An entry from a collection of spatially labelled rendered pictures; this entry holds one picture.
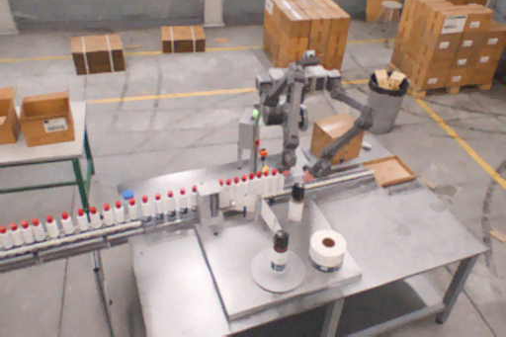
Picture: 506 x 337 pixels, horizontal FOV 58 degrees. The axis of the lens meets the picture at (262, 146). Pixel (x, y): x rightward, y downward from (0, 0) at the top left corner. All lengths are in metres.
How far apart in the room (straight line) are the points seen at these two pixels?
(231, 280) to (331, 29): 4.22
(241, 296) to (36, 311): 1.75
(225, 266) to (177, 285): 0.28
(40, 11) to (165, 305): 6.16
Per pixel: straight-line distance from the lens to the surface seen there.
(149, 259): 2.79
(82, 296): 3.78
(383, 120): 5.40
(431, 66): 6.27
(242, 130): 2.72
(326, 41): 6.22
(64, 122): 3.79
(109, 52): 6.47
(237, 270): 2.65
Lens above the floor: 2.95
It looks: 36 degrees down
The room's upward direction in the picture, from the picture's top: 4 degrees clockwise
